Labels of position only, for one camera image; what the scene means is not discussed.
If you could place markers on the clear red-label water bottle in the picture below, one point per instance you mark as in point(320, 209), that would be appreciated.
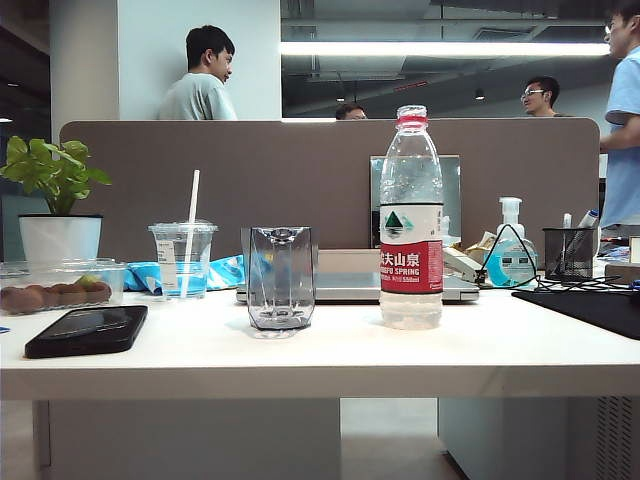
point(411, 270)

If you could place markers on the clear faceted glass mug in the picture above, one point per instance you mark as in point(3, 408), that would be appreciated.
point(280, 280)

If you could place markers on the blue hand sanitizer pump bottle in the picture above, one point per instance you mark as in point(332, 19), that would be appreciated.
point(515, 260)

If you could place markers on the beige flat box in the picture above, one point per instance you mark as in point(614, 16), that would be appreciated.
point(345, 260)

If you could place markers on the silver laptop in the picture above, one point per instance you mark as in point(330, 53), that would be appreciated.
point(345, 287)

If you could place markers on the brown desk divider panel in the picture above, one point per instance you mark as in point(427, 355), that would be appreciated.
point(275, 185)

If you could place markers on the person head behind divider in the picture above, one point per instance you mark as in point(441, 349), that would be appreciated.
point(350, 112)

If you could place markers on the white drinking straw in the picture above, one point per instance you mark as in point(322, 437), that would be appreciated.
point(194, 200)

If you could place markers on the square mirror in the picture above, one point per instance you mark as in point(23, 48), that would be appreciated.
point(451, 185)

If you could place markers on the beige stapler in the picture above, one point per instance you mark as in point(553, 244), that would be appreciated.
point(462, 262)

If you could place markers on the clear plastic lidded cup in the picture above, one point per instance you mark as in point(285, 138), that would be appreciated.
point(172, 260)

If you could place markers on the gold snack wrapper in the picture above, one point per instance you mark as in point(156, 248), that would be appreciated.
point(480, 244)

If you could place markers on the blue snack bag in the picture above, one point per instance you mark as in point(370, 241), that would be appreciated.
point(142, 277)

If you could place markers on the man in grey t-shirt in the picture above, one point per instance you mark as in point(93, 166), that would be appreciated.
point(197, 97)

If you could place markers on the black ceiling spotlight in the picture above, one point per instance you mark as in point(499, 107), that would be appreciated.
point(479, 93)

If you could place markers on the long white ceiling light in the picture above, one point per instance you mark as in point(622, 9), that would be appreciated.
point(440, 48)

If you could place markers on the brown kiwi fruit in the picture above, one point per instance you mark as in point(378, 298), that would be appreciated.
point(74, 294)
point(20, 300)
point(51, 295)
point(99, 291)

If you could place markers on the green fruit piece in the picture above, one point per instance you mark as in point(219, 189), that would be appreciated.
point(86, 280)

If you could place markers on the white desk support panel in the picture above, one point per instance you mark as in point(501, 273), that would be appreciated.
point(190, 440)

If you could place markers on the white pen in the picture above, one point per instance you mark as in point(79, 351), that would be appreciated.
point(567, 222)

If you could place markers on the black mesh pen holder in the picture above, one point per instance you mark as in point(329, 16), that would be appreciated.
point(570, 255)

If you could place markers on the black smartphone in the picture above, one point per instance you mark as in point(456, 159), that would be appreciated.
point(85, 330)

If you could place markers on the white plant pot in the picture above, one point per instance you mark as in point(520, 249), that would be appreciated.
point(60, 237)

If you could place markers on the man with glasses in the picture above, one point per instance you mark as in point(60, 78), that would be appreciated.
point(540, 97)

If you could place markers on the black mouse pad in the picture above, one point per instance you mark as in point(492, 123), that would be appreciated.
point(580, 307)

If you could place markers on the white blue-capped marker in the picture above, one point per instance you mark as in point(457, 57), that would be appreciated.
point(589, 217)

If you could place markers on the green leafy plant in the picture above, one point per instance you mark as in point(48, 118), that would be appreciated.
point(55, 175)

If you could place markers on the clear plastic fruit container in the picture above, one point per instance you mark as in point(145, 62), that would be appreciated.
point(30, 272)

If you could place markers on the white vented desk cabinet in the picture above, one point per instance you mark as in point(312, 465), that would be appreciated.
point(540, 440)

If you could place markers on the man in blue shirt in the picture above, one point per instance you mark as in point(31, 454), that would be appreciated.
point(622, 140)

